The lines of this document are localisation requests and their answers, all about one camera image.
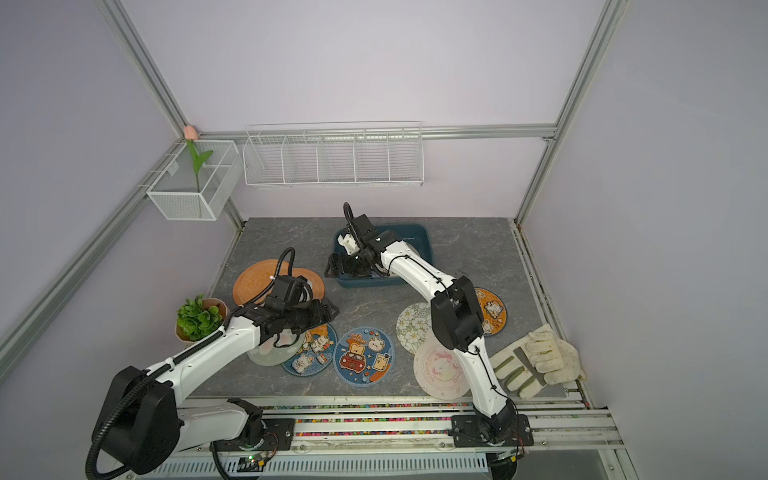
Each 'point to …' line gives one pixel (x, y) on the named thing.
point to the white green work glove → (539, 360)
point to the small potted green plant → (199, 316)
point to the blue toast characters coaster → (363, 356)
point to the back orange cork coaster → (257, 276)
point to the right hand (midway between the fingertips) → (334, 273)
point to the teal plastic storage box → (416, 236)
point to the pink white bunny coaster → (439, 371)
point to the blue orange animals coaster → (315, 353)
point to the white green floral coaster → (413, 326)
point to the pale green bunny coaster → (279, 348)
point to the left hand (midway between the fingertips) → (329, 317)
